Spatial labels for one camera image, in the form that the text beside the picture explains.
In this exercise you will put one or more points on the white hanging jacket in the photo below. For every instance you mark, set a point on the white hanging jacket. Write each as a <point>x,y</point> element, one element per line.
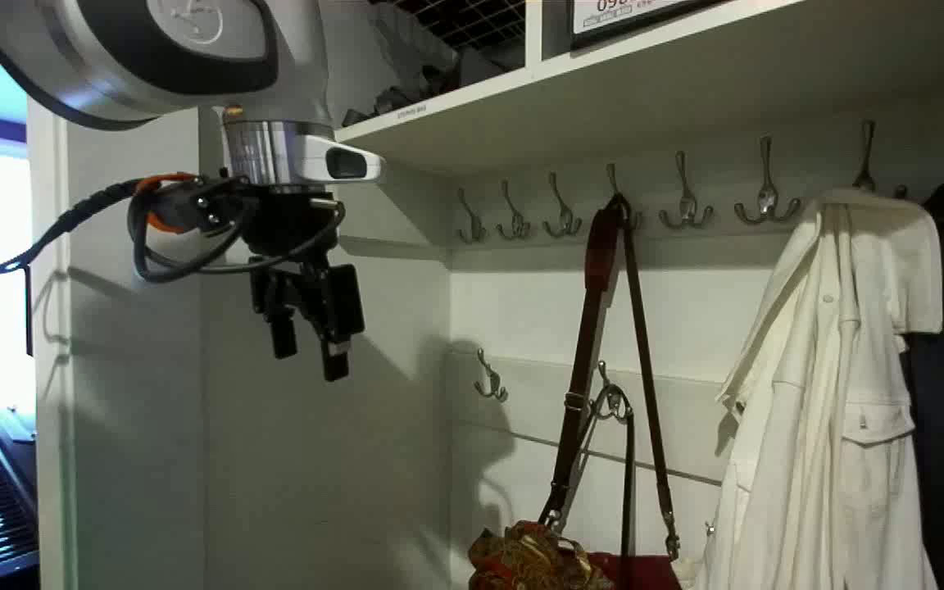
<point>821,485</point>

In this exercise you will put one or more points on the metal wall hook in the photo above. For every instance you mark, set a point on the metal wall hook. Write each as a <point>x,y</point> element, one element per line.
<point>476,227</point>
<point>564,224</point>
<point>863,173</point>
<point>613,182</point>
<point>517,224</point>
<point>772,208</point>
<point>694,215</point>

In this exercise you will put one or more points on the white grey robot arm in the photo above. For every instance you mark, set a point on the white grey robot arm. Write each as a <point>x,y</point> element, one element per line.
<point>263,71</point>

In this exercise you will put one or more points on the lower metal hook right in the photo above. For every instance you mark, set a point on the lower metal hook right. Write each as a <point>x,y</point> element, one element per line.
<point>612,399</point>

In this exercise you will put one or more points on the wire mesh basket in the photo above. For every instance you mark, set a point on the wire mesh basket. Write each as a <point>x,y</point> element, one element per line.
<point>489,27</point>

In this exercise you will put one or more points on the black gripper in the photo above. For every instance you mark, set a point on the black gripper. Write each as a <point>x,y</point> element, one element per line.
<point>289,240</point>

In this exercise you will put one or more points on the lower metal hook left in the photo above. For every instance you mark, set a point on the lower metal hook left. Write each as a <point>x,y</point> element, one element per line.
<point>489,384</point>

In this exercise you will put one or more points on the white upper shelf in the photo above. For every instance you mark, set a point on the white upper shelf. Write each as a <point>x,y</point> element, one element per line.
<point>727,67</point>

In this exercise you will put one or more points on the framed picture on shelf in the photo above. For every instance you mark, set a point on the framed picture on shelf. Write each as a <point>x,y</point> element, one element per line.
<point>594,19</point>

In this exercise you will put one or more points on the patterned brown red scarf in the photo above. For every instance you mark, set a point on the patterned brown red scarf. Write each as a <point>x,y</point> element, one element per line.
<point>534,558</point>

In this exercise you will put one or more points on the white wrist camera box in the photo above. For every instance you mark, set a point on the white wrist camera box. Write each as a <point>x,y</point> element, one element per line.
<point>330,162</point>

